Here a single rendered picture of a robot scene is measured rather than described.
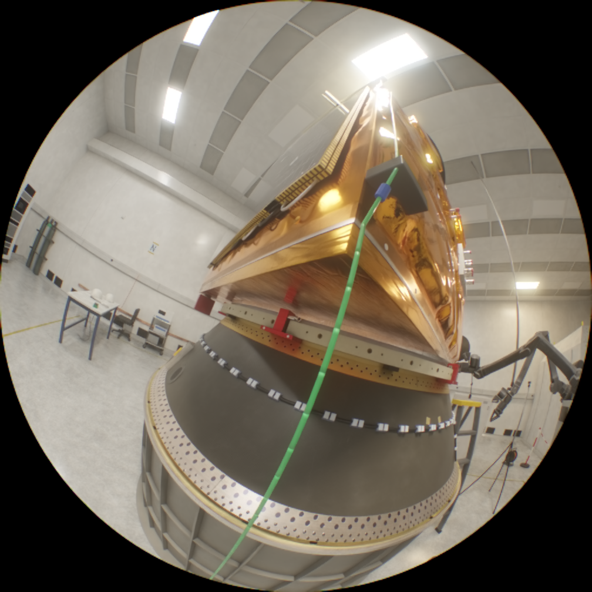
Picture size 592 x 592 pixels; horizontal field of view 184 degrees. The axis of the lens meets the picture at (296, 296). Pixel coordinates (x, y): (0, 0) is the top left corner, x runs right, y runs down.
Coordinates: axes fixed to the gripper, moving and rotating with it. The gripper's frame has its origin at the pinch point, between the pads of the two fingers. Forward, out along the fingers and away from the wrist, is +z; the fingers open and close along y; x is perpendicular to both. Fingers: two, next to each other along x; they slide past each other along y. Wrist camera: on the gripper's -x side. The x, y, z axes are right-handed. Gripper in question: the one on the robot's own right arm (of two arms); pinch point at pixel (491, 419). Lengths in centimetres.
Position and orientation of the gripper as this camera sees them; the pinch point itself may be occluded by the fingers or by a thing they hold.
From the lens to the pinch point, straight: 159.0
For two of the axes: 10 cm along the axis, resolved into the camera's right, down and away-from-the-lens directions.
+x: 2.1, 3.8, -9.0
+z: -5.1, 8.3, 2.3
